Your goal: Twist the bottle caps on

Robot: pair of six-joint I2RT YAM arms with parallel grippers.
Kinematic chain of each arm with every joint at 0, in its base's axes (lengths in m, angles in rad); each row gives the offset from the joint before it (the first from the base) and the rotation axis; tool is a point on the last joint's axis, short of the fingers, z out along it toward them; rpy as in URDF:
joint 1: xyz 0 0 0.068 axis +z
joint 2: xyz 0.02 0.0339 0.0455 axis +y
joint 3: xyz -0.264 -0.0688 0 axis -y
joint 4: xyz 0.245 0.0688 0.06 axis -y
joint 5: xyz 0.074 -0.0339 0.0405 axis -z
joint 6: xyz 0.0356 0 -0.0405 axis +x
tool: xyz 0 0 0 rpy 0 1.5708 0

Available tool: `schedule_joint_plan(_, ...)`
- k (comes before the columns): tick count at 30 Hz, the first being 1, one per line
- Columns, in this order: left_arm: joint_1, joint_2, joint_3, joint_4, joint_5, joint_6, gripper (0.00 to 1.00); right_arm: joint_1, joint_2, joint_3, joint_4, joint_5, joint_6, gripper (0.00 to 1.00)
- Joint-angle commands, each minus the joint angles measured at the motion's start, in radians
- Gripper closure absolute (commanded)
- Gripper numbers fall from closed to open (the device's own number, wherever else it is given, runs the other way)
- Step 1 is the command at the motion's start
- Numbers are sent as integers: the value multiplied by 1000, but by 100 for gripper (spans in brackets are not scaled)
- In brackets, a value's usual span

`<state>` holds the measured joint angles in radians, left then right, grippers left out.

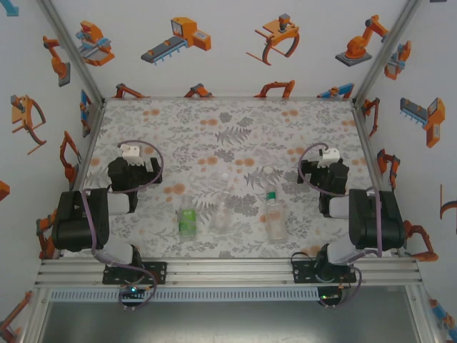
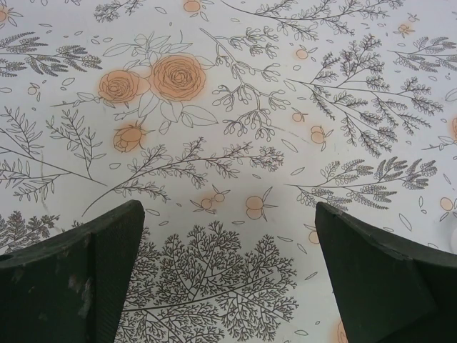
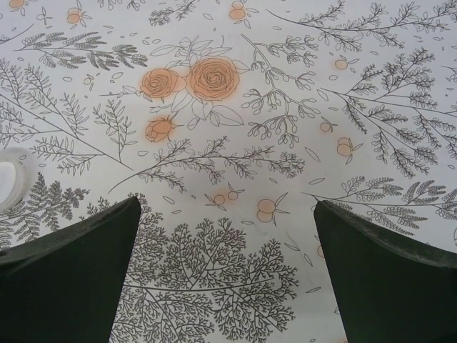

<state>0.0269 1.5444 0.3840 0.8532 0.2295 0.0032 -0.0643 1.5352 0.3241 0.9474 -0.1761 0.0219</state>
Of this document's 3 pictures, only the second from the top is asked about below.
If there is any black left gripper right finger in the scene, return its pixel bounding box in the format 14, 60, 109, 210
314, 202, 457, 343

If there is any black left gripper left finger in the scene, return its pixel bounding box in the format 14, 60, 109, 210
0, 199, 146, 343

